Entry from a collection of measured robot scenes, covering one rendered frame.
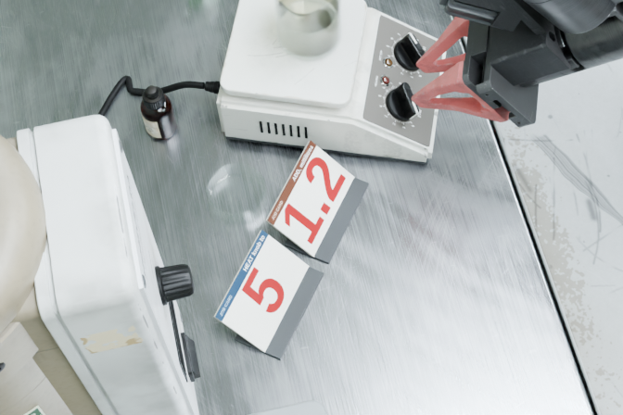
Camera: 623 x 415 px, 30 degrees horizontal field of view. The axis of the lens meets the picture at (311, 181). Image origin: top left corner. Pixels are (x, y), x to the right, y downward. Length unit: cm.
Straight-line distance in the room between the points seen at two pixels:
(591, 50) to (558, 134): 26
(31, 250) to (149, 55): 79
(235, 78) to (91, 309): 66
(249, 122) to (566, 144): 30
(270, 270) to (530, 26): 32
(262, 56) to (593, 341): 39
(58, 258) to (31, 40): 82
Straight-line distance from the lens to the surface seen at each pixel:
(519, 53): 89
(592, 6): 84
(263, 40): 107
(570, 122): 114
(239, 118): 107
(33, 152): 43
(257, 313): 102
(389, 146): 107
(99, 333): 42
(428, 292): 104
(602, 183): 111
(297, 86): 104
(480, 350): 103
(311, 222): 105
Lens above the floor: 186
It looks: 62 degrees down
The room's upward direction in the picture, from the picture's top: 4 degrees counter-clockwise
